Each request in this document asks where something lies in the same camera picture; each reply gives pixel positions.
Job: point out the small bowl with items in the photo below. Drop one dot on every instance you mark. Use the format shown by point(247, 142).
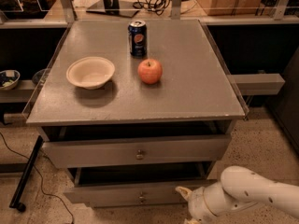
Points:
point(9, 79)

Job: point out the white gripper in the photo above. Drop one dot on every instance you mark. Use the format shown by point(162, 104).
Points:
point(196, 203)

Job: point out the dark plate on shelf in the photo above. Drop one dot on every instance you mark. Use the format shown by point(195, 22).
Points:
point(40, 77)

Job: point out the black bar on floor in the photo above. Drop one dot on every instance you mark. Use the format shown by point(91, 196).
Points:
point(16, 199)

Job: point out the red apple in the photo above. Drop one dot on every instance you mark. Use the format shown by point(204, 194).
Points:
point(150, 71)

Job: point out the grey drawer cabinet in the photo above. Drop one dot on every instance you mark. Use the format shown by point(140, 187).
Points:
point(193, 96)

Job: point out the beige paper bowl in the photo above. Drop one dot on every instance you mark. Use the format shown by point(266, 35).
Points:
point(90, 73)

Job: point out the grey top drawer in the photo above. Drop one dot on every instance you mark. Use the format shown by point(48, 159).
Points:
point(134, 151)

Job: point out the blue pepsi can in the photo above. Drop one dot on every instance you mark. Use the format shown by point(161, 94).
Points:
point(137, 33)

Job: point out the black monitor stand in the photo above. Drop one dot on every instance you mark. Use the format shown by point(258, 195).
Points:
point(118, 8)

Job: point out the grey drawer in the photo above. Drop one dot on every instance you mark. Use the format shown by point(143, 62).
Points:
point(134, 185)
point(134, 151)

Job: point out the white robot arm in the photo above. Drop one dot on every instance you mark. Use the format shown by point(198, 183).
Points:
point(239, 189)

